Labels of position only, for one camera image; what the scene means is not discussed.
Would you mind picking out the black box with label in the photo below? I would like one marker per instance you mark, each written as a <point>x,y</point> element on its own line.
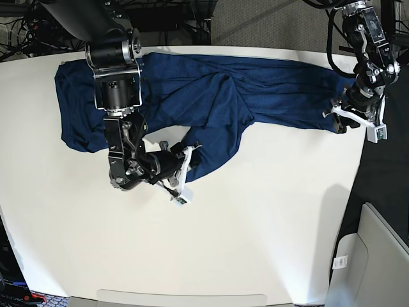
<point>11,294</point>

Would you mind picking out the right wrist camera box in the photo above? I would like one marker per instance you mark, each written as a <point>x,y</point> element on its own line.
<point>184,197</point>

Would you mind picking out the beige plastic bin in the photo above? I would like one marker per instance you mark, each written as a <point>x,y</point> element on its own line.
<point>371,265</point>

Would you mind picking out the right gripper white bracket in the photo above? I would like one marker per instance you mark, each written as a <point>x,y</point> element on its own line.
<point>174,163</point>

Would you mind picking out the blue long-sleeve shirt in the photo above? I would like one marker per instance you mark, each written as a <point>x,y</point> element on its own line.
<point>218,97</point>

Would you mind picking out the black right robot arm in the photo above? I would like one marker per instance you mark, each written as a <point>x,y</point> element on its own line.
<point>111,52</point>

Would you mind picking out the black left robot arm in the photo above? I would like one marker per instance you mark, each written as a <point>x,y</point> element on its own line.
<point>376,65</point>

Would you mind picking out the black cloth side cover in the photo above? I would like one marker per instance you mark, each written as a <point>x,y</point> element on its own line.
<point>382,176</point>

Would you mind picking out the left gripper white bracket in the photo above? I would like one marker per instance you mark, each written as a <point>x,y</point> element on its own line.
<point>358,106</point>

